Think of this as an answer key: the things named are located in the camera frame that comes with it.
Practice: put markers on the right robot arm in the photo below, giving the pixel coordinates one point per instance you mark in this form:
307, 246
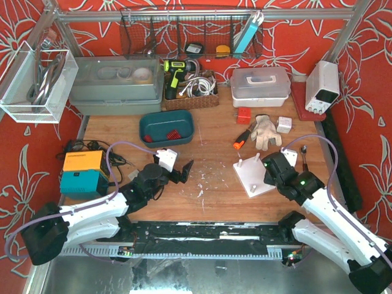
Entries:
364, 256

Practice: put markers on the wicker basket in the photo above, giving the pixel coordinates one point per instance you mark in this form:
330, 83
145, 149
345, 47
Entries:
188, 103

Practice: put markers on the grey plastic storage box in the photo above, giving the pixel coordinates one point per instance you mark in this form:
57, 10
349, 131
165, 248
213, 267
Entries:
114, 85

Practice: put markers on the ratchet wrench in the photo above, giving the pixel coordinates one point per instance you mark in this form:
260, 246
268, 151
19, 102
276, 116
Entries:
303, 152

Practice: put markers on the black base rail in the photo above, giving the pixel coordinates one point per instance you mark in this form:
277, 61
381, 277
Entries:
201, 238

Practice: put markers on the green yellow cordless drill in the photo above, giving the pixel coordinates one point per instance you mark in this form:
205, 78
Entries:
177, 70

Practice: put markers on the orange black screwdriver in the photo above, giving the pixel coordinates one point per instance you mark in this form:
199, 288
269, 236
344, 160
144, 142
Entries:
240, 141

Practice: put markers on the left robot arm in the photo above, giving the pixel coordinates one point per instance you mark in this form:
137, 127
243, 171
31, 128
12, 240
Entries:
54, 228

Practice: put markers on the teal plastic tray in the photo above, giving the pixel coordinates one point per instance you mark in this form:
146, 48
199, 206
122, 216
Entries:
159, 124

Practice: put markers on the orange cube power socket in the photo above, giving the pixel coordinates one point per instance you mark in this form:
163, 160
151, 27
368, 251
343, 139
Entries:
243, 115

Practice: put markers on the black tape measure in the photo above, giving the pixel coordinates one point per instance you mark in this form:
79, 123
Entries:
194, 50

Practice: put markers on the red tray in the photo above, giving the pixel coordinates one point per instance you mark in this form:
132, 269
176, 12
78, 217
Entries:
298, 92

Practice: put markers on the white box with warning label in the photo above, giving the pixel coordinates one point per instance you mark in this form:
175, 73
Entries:
133, 174

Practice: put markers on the clear acrylic box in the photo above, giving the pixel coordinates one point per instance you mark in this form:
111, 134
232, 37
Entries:
36, 87

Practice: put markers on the white plastic storage box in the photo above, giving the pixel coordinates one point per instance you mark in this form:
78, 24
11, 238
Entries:
260, 87

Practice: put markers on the white cotton work glove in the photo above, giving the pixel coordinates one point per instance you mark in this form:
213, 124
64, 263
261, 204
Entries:
263, 132

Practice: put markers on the white power supply unit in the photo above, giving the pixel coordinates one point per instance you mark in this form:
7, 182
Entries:
322, 87

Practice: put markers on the orange teal device box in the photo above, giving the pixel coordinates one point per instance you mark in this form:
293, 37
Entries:
85, 175

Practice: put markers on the white cube power socket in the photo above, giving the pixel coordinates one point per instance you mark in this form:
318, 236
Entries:
284, 125

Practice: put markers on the blue white book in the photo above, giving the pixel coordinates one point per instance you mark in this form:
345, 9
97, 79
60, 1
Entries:
244, 37

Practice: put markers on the yellow tape measure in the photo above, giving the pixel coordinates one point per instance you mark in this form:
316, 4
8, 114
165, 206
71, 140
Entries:
222, 51

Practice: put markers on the black wire basket shelf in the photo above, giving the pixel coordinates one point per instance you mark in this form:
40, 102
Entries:
164, 31

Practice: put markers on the red spring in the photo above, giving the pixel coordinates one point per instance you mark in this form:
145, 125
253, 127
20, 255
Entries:
148, 139
173, 135

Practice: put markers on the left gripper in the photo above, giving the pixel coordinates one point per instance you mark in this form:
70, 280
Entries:
175, 175

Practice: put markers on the white peg base plate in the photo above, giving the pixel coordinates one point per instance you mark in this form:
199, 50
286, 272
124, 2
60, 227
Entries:
251, 173

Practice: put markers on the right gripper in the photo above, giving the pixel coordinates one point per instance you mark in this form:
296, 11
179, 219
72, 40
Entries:
272, 165

